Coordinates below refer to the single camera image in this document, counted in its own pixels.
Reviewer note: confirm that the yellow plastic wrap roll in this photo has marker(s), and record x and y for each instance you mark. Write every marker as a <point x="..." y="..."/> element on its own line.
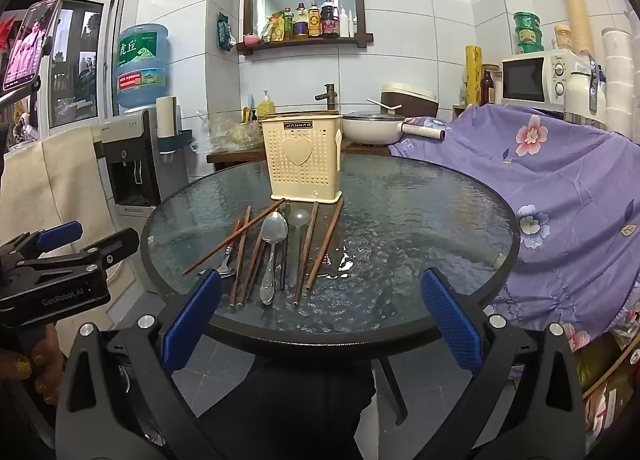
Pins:
<point x="473" y="72"/>

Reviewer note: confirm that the stack of white disposable bowls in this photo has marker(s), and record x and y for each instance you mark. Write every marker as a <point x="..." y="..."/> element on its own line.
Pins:
<point x="622" y="75"/>

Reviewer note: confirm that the yellow soap dispenser bottle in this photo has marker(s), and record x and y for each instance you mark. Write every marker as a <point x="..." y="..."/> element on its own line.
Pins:
<point x="266" y="105"/>

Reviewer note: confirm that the white squeeze bottle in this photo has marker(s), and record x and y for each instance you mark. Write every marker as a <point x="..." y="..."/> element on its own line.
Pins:
<point x="344" y="22"/>

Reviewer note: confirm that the beige cloth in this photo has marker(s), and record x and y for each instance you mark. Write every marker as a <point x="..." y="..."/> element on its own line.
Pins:
<point x="45" y="190"/>

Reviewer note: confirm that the tall stack of paper cups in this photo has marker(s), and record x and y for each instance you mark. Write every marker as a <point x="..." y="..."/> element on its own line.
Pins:
<point x="575" y="5"/>

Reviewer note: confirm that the person's black trousers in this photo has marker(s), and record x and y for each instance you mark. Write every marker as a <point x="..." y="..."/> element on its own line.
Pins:
<point x="290" y="410"/>

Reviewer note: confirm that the person's left hand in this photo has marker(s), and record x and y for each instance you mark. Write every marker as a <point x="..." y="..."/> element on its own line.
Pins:
<point x="45" y="370"/>

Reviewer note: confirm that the brown glass bottle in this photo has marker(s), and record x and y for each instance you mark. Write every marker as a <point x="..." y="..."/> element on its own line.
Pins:
<point x="487" y="87"/>

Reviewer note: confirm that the metal fork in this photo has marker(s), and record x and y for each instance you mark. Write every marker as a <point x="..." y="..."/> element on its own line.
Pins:
<point x="226" y="266"/>

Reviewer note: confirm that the dark soy sauce bottle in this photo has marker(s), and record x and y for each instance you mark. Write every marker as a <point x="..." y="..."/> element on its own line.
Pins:
<point x="329" y="20"/>

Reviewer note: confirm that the black chopstick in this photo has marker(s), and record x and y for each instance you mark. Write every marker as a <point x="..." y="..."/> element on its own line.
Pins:
<point x="284" y="260"/>

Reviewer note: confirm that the yellow seasoning packet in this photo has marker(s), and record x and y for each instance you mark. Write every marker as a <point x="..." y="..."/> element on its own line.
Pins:
<point x="274" y="27"/>

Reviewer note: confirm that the cooking oil bottle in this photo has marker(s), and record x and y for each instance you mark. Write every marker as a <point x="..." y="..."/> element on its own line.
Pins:
<point x="288" y="25"/>

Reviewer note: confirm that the blue water jug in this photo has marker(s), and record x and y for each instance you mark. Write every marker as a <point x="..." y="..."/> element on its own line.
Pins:
<point x="142" y="65"/>

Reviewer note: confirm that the brown sauce bottle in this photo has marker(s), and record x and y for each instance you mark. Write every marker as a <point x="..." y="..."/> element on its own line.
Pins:
<point x="314" y="22"/>

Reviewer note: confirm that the white electric kettle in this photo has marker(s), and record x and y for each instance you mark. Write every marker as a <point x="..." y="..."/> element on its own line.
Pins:
<point x="582" y="95"/>

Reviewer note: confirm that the metal spoon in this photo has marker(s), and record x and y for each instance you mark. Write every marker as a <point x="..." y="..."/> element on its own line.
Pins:
<point x="274" y="232"/>

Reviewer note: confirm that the white pan with glass lid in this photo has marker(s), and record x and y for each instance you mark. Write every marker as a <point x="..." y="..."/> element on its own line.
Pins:
<point x="370" y="130"/>

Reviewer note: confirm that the pink bowl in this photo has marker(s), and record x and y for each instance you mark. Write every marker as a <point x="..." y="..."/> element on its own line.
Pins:
<point x="251" y="41"/>

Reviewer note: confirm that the white paper cup sleeve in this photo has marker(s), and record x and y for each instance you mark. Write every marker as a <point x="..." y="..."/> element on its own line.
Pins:
<point x="166" y="115"/>

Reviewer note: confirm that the green packet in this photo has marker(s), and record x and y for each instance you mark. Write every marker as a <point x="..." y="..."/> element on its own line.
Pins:
<point x="225" y="32"/>

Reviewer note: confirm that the bronze faucet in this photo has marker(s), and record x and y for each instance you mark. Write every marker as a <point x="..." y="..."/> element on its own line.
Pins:
<point x="328" y="97"/>

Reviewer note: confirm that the purple floral cloth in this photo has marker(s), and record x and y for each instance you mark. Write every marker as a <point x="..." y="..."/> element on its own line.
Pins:
<point x="560" y="180"/>

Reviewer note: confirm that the dark wooden framed shelf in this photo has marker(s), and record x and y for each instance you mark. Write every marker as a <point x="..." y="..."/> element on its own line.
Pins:
<point x="305" y="42"/>

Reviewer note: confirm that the brown and white rice cooker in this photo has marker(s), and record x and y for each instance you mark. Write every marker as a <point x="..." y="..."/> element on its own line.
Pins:
<point x="412" y="97"/>

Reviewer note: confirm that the teal wall holder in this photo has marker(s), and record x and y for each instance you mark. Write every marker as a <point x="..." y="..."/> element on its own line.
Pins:
<point x="177" y="140"/>

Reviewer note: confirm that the clear plastic bags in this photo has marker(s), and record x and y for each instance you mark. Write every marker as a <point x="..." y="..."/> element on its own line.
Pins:
<point x="225" y="135"/>

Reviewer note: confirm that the water dispenser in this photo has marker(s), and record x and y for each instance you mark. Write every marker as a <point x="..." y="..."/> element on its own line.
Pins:
<point x="125" y="165"/>

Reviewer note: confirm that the jar with yellow lid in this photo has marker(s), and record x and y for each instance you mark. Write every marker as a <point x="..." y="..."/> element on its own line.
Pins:
<point x="563" y="37"/>

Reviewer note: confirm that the white microwave oven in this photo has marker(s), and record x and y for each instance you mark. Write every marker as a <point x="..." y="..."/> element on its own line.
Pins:
<point x="530" y="77"/>

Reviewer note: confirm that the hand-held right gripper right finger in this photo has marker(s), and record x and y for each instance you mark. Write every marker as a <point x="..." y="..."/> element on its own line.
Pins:
<point x="450" y="320"/>

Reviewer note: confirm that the bunch of wooden chopsticks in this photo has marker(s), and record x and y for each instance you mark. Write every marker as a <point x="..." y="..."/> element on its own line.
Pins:
<point x="241" y="250"/>

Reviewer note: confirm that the cream perforated utensil holder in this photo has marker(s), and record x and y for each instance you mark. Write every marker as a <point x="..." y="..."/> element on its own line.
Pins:
<point x="302" y="160"/>

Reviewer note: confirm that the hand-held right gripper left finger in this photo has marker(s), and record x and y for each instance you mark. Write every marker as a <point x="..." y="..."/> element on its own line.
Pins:
<point x="192" y="320"/>

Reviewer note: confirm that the white rice paddle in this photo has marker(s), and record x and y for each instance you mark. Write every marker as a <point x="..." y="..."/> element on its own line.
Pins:
<point x="382" y="105"/>

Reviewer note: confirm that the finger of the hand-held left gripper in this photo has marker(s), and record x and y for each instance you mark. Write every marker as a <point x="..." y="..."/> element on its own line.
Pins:
<point x="60" y="235"/>
<point x="112" y="247"/>

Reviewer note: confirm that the purple-label bottle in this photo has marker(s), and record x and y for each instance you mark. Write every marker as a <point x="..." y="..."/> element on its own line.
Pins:
<point x="300" y="22"/>

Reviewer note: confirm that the round glass table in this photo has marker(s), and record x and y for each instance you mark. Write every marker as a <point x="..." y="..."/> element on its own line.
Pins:
<point x="400" y="240"/>

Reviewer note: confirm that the window with white frame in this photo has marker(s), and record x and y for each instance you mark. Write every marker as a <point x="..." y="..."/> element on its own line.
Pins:
<point x="75" y="55"/>

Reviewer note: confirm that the smartphone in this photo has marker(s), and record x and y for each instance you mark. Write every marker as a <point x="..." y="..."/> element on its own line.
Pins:
<point x="30" y="42"/>

